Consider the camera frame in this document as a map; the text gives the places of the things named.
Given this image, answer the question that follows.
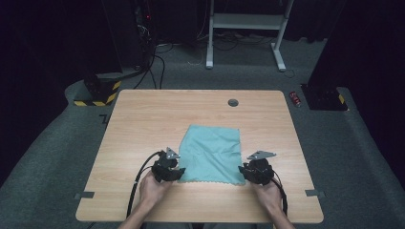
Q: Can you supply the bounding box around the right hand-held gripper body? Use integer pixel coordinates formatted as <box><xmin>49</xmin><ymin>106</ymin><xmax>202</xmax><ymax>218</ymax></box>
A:
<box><xmin>245</xmin><ymin>150</ymin><xmax>278</xmax><ymax>187</ymax></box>

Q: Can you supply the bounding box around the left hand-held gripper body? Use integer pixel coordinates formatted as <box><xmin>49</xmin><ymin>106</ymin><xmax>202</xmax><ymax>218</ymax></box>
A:
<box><xmin>150</xmin><ymin>146</ymin><xmax>181</xmax><ymax>184</ymax></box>

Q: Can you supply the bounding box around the person's left hand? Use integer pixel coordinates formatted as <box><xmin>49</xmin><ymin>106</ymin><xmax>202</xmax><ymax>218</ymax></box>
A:
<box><xmin>139</xmin><ymin>172</ymin><xmax>174</xmax><ymax>208</ymax></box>

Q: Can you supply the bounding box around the person's right hand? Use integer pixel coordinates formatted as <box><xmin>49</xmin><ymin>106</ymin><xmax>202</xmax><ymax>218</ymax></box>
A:
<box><xmin>252</xmin><ymin>178</ymin><xmax>284</xmax><ymax>214</ymax></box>

